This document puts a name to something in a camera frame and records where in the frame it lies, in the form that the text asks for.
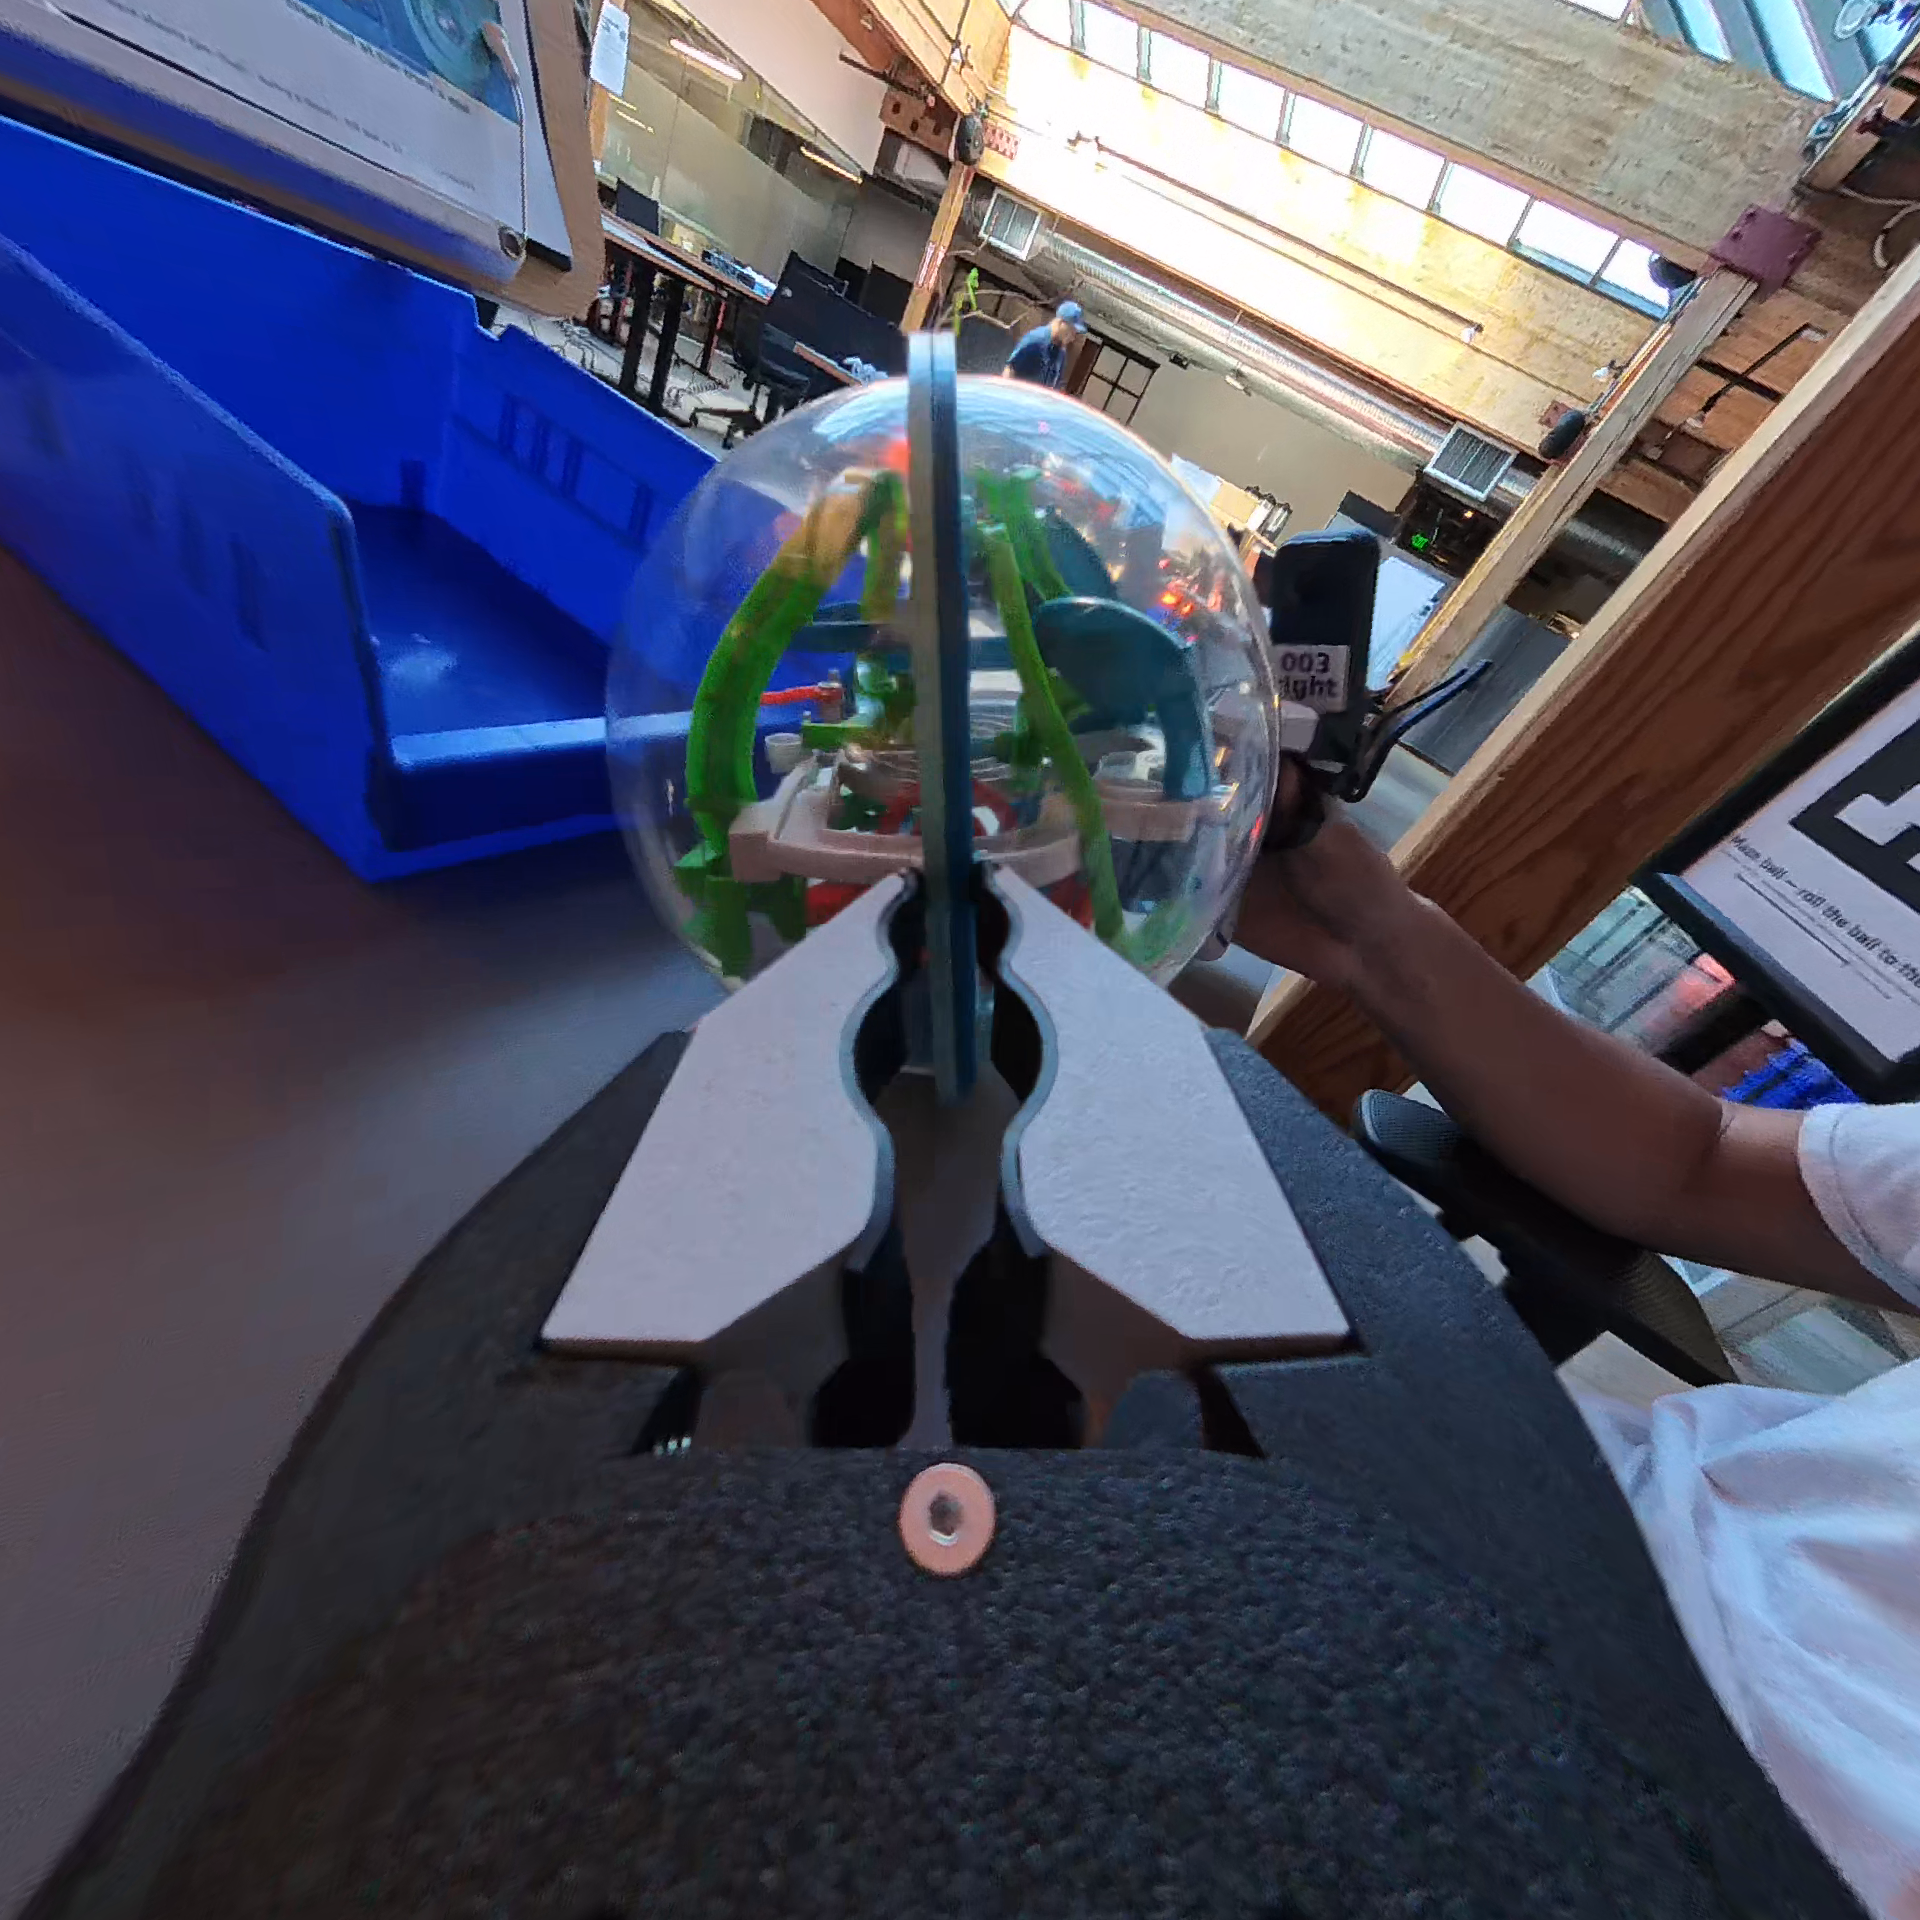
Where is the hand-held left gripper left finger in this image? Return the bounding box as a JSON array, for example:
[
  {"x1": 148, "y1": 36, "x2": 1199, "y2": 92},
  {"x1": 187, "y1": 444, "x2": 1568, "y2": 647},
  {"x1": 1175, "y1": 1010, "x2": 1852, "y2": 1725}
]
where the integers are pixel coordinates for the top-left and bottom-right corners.
[{"x1": 540, "y1": 873, "x2": 916, "y2": 1366}]

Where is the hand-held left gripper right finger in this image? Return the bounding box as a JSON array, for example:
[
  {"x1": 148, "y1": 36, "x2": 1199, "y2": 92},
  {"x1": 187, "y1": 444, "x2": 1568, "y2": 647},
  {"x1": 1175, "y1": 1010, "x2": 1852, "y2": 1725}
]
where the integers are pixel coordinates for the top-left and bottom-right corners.
[{"x1": 984, "y1": 867, "x2": 1354, "y2": 1361}]

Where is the clear plastic maze ball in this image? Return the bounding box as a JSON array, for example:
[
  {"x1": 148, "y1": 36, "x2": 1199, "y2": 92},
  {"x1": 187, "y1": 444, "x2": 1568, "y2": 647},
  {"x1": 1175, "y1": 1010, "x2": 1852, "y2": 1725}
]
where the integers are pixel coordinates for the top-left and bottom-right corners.
[{"x1": 604, "y1": 330, "x2": 1282, "y2": 1107}]

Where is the person's right forearm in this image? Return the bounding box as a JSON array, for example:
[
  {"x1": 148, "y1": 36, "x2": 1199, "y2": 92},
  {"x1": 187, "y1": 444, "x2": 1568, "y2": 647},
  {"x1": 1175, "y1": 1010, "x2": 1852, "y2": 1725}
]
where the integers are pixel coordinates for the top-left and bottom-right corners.
[{"x1": 1352, "y1": 884, "x2": 1920, "y2": 1309}]

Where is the person's right hand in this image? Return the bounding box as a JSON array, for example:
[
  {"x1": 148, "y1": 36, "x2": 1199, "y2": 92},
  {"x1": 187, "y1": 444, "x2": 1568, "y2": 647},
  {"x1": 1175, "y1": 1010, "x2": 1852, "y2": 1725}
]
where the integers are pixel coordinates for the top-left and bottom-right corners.
[{"x1": 1231, "y1": 801, "x2": 1441, "y2": 994}]

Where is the black framed marker sign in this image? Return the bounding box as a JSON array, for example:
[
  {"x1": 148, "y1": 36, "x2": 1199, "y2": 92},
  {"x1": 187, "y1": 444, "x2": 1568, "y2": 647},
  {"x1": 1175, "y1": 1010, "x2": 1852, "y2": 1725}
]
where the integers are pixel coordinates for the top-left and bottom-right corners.
[{"x1": 1634, "y1": 638, "x2": 1920, "y2": 1107}]

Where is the person's white t-shirt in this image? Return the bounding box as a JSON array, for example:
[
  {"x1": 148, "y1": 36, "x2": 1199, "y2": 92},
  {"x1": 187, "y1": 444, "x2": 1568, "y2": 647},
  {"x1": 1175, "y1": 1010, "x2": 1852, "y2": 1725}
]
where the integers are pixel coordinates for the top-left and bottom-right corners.
[{"x1": 1572, "y1": 1101, "x2": 1920, "y2": 1920}]

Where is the blue plastic bin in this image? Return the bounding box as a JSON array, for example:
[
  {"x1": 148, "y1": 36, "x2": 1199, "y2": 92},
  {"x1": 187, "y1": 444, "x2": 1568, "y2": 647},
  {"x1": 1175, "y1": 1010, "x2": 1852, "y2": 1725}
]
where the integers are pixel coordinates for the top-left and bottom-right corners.
[{"x1": 0, "y1": 113, "x2": 903, "y2": 884}]

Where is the printed instruction sheet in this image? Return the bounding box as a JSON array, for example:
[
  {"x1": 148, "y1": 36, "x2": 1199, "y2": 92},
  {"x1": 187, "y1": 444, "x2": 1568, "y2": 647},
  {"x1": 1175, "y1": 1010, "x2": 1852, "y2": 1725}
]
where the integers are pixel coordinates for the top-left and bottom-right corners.
[{"x1": 0, "y1": 0, "x2": 607, "y2": 321}]

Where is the silver spiral air duct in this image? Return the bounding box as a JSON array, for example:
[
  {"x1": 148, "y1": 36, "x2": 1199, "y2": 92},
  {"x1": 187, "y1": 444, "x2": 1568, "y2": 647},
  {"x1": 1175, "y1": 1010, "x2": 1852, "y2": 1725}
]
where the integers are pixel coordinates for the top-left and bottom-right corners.
[{"x1": 1036, "y1": 239, "x2": 1446, "y2": 459}]

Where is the wooden post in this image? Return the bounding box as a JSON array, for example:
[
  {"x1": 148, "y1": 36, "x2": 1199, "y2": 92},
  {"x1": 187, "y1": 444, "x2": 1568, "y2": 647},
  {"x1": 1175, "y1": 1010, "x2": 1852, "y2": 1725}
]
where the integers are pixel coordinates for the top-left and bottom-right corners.
[{"x1": 1248, "y1": 246, "x2": 1920, "y2": 1126}]

